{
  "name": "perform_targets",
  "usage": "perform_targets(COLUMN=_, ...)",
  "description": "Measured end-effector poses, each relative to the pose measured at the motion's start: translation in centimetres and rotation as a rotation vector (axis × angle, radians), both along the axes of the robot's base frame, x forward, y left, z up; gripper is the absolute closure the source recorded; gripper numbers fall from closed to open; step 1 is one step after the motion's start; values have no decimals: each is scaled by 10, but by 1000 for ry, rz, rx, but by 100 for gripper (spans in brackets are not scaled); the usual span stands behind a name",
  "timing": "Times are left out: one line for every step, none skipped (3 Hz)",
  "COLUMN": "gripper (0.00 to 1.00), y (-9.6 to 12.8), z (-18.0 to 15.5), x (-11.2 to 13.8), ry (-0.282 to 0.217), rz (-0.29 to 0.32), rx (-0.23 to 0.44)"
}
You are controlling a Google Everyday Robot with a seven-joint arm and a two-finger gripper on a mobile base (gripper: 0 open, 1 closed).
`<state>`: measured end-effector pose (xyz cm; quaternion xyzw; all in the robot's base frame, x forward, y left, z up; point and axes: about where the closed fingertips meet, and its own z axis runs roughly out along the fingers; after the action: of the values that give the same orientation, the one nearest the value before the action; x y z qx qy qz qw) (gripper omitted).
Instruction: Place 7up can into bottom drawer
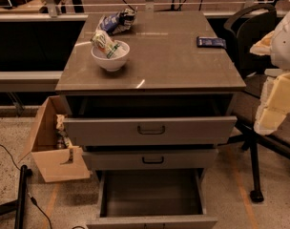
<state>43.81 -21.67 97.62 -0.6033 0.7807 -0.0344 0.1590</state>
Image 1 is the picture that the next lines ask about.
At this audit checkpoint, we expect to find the grey top drawer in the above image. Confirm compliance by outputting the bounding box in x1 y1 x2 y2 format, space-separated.
65 95 237 146

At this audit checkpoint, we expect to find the metal railing frame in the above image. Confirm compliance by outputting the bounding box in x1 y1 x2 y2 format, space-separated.
0 0 290 19

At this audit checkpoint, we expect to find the white ceramic bowl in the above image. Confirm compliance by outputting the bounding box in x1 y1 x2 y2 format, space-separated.
91 40 130 72

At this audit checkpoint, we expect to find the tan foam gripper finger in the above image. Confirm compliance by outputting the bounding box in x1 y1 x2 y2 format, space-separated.
250 31 274 56
254 72 290 135

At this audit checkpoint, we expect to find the grey middle drawer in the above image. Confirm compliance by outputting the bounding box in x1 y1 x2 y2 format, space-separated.
82 145 218 171

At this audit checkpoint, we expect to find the dark blue snack bar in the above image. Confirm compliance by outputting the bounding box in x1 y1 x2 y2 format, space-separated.
197 36 226 49

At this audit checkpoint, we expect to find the grey bottom drawer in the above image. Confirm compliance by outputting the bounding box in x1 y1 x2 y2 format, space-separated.
87 169 218 229

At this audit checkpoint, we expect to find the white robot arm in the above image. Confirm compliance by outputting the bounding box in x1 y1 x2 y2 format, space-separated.
250 11 290 135

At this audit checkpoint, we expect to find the black office chair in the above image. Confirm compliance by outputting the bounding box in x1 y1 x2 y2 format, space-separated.
218 3 290 203

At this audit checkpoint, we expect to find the grey drawer cabinet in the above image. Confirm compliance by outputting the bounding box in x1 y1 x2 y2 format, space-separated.
54 10 247 229

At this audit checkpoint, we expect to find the brown cardboard box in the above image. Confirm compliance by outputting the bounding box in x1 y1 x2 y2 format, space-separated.
19 96 90 182

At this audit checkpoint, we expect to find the black floor cable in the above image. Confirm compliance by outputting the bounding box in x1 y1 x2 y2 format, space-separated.
0 138 53 229

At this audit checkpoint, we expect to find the blue chip bag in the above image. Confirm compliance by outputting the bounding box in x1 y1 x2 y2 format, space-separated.
97 9 136 35

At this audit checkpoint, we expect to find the grey drawer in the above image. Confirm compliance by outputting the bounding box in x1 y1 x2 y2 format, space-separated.
87 169 218 229
65 95 237 146
82 145 218 171

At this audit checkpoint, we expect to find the black stand pole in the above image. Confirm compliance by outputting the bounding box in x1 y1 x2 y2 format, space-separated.
0 165 32 229

